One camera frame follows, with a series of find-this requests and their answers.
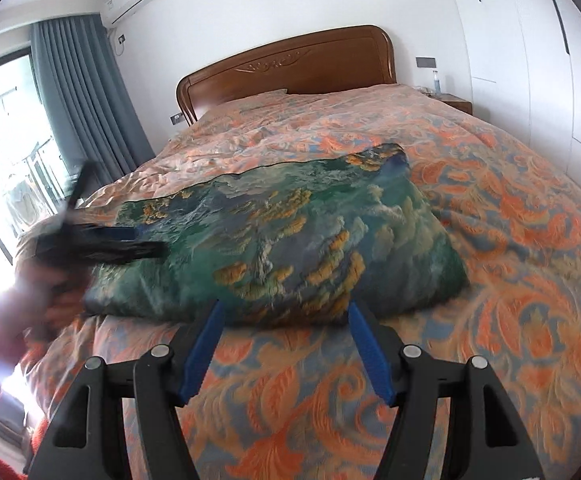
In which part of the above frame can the person's left hand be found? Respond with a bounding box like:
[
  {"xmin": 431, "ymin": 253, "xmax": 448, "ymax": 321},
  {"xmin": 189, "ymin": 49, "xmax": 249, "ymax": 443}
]
[{"xmin": 0, "ymin": 260, "xmax": 94, "ymax": 366}]

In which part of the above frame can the blue-grey curtain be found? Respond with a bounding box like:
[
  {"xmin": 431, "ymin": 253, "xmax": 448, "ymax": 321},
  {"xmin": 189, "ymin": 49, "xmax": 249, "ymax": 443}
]
[{"xmin": 30, "ymin": 14, "xmax": 157, "ymax": 201}]

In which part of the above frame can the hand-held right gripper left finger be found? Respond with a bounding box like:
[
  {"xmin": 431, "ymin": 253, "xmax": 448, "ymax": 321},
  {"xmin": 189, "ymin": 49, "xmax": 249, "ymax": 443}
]
[{"xmin": 30, "ymin": 299, "xmax": 226, "ymax": 480}]

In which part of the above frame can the orange floral bedspread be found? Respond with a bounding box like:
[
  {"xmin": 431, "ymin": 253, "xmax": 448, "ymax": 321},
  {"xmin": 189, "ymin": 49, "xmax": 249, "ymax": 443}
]
[{"xmin": 14, "ymin": 85, "xmax": 581, "ymax": 480}]

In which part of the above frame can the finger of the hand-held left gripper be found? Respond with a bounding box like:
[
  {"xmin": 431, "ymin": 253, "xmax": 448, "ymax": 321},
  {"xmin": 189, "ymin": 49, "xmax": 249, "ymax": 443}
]
[
  {"xmin": 90, "ymin": 241, "xmax": 168, "ymax": 264},
  {"xmin": 90, "ymin": 225, "xmax": 145, "ymax": 242}
]

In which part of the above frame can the wooden nightstand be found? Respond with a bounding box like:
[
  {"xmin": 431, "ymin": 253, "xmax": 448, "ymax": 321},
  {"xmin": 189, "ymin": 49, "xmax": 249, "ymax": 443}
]
[{"xmin": 439, "ymin": 92, "xmax": 473, "ymax": 117}]

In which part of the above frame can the white wardrobe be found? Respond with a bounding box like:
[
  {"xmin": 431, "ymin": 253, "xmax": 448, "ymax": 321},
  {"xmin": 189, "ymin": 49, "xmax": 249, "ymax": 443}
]
[{"xmin": 441, "ymin": 0, "xmax": 581, "ymax": 206}]

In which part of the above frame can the wooden headboard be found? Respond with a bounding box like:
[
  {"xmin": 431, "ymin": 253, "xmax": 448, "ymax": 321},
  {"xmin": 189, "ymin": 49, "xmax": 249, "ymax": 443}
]
[{"xmin": 176, "ymin": 25, "xmax": 397, "ymax": 124}]

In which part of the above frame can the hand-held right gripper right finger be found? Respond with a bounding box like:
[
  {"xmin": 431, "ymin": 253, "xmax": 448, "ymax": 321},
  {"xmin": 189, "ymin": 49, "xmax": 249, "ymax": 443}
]
[{"xmin": 347, "ymin": 301, "xmax": 541, "ymax": 480}]

